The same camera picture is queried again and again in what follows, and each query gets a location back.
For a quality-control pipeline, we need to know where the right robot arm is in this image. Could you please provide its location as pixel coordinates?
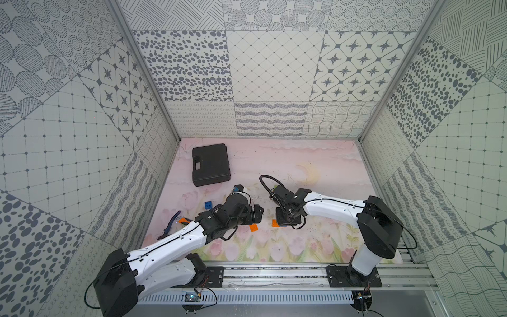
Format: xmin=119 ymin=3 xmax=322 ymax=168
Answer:
xmin=269 ymin=187 xmax=404 ymax=281

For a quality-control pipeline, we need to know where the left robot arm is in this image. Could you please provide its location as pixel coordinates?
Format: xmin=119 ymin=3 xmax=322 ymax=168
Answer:
xmin=89 ymin=192 xmax=264 ymax=316

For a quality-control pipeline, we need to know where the large orange lego brick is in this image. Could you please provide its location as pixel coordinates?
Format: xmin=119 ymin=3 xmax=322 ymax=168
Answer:
xmin=178 ymin=217 xmax=192 ymax=225

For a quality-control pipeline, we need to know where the black plastic case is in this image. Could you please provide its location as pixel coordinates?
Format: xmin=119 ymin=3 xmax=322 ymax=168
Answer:
xmin=192 ymin=143 xmax=231 ymax=187

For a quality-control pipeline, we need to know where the green circuit board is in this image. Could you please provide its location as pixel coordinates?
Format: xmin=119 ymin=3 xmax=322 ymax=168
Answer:
xmin=184 ymin=292 xmax=201 ymax=305

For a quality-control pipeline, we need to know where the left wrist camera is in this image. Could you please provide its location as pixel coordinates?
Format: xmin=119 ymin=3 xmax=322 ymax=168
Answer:
xmin=233 ymin=184 xmax=244 ymax=192

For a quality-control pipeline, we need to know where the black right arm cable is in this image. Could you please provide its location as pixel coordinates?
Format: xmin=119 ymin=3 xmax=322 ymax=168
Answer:
xmin=259 ymin=174 xmax=292 ymax=203

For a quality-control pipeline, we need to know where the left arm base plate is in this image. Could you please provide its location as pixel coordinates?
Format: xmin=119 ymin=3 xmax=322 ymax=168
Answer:
xmin=173 ymin=266 xmax=224 ymax=289

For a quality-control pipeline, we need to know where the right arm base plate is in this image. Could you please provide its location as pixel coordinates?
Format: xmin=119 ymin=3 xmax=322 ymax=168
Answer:
xmin=326 ymin=264 xmax=382 ymax=288

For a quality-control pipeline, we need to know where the aluminium front rail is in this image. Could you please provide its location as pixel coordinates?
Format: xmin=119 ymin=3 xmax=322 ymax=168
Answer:
xmin=114 ymin=260 xmax=440 ymax=292

